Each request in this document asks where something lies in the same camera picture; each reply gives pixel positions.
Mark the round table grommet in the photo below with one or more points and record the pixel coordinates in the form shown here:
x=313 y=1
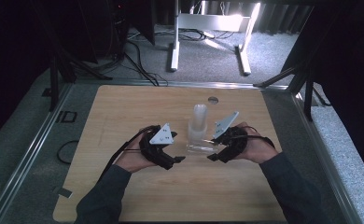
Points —
x=212 y=100

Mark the black metal stand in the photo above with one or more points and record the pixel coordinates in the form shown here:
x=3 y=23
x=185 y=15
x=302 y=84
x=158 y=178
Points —
x=307 y=90
x=54 y=77

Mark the grey tape piece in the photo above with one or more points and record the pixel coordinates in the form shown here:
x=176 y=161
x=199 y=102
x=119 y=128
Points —
x=65 y=193

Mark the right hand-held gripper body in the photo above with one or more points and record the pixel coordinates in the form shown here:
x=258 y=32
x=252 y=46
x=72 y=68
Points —
x=225 y=126

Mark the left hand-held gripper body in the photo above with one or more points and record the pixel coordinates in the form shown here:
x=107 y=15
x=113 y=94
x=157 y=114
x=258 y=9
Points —
x=162 y=137

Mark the person's right hand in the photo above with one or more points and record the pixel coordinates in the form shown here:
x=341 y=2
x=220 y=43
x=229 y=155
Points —
x=259 y=149

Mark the white desk frame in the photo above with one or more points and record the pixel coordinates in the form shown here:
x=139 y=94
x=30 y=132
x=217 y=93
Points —
x=212 y=22

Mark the clear plastic cup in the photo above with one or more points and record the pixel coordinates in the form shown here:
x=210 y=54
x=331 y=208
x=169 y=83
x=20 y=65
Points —
x=198 y=146

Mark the white power strip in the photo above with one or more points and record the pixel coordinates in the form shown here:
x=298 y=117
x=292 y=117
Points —
x=208 y=34

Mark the person's left hand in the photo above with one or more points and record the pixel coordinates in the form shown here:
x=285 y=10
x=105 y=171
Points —
x=133 y=158

